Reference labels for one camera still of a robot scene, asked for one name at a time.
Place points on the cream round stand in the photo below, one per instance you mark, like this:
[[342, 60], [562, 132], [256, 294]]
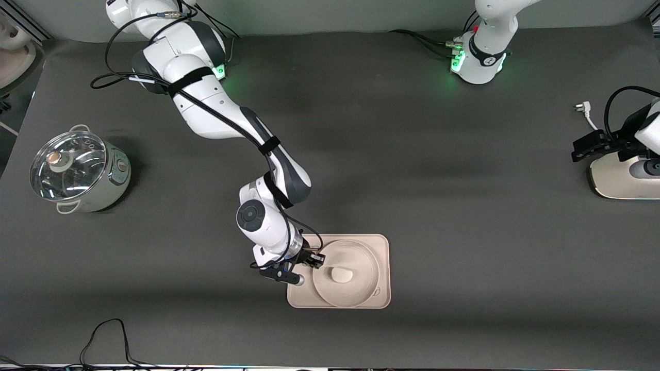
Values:
[[15, 56]]

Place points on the aluminium frame rail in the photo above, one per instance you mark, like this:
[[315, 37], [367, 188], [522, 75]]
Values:
[[26, 20], [655, 20]]

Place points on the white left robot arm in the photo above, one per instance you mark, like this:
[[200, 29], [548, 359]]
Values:
[[482, 56]]

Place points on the round beige plate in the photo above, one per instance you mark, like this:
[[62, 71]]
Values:
[[356, 293]]

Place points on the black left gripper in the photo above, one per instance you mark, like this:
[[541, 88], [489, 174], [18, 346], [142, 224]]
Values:
[[614, 144]]

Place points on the beige rectangular rabbit tray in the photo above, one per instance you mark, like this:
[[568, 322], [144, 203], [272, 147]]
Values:
[[384, 257]]

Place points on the white toaster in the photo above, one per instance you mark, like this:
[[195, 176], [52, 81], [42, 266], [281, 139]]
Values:
[[616, 180]]

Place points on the pale green electric pot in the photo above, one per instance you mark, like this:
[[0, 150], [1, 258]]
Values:
[[111, 185]]

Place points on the white steamed bun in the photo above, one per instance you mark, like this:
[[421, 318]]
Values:
[[341, 275]]

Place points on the glass pot lid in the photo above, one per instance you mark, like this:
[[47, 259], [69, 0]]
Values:
[[67, 167]]

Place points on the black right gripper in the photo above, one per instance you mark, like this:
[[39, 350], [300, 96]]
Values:
[[306, 255]]

